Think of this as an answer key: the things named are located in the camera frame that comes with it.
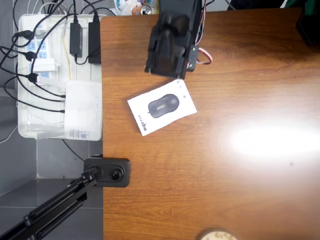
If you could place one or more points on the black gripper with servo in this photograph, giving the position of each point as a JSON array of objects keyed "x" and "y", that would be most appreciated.
[{"x": 167, "y": 60}]

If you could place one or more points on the orange white mouse box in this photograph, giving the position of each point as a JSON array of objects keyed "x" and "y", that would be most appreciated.
[{"x": 162, "y": 107}]

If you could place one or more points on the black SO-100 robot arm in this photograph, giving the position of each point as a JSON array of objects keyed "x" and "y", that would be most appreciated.
[{"x": 177, "y": 15}]

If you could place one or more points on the silver drink can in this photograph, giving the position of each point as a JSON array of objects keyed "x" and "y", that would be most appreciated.
[{"x": 146, "y": 10}]

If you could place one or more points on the printed plastic snack bag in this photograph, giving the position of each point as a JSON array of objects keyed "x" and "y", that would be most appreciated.
[{"x": 125, "y": 6}]

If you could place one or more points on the wide black power adapter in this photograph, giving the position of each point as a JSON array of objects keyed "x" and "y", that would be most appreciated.
[{"x": 94, "y": 42}]

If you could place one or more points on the slim black power adapter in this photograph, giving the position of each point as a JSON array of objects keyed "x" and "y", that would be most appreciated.
[{"x": 76, "y": 40}]

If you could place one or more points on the white router with antennas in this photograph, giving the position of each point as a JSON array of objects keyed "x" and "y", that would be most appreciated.
[{"x": 82, "y": 110}]

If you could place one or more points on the black boom clamp base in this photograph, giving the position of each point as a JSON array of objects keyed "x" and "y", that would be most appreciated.
[{"x": 117, "y": 172}]

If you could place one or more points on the white charger plug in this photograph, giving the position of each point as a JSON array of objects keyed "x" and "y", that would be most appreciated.
[{"x": 45, "y": 65}]

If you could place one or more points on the white power strip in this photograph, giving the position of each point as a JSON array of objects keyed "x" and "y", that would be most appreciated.
[{"x": 41, "y": 45}]

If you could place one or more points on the black power plug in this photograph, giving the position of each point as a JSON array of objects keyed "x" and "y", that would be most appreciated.
[
  {"x": 32, "y": 77},
  {"x": 30, "y": 56},
  {"x": 26, "y": 33}
]

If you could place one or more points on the green table clamp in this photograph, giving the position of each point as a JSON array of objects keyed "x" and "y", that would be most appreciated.
[{"x": 290, "y": 3}]

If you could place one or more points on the round wooden coaster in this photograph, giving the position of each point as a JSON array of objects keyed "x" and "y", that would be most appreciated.
[{"x": 217, "y": 235}]

